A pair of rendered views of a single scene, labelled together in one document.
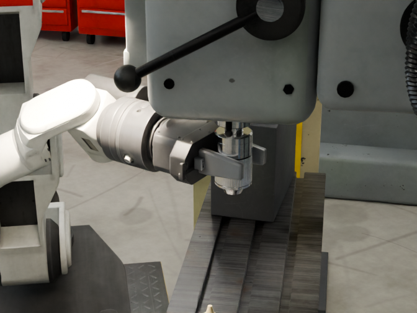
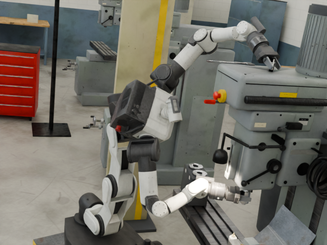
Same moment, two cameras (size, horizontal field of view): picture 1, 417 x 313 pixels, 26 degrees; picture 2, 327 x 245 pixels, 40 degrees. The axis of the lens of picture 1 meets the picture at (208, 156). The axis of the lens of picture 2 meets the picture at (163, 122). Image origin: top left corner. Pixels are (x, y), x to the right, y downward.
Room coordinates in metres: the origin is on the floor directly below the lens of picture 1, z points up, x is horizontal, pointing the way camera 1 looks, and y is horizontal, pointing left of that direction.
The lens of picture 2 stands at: (-0.57, 1.35, 2.26)
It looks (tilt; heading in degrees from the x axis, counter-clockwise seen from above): 19 degrees down; 332
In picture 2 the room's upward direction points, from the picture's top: 8 degrees clockwise
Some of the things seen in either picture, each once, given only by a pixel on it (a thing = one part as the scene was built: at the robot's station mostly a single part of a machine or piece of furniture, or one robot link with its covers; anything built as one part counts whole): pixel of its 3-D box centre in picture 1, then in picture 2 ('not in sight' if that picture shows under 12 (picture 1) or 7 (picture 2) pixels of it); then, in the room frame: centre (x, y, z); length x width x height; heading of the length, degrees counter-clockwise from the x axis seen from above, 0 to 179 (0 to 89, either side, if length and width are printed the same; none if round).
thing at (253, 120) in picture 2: not in sight; (269, 113); (1.02, -0.07, 1.68); 0.34 x 0.24 x 0.10; 82
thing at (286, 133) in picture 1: (255, 146); (195, 183); (1.59, -0.09, 1.01); 0.22 x 0.12 x 0.20; 165
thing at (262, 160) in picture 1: (245, 149); not in sight; (1.06, -0.05, 1.23); 0.06 x 0.02 x 0.03; 57
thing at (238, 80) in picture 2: not in sight; (270, 87); (1.03, -0.05, 1.81); 0.47 x 0.26 x 0.16; 82
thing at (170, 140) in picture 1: (173, 144); (227, 193); (1.08, 0.05, 1.23); 0.13 x 0.12 x 0.10; 147
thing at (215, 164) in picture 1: (218, 166); (245, 199); (1.00, -0.01, 1.23); 0.06 x 0.02 x 0.03; 57
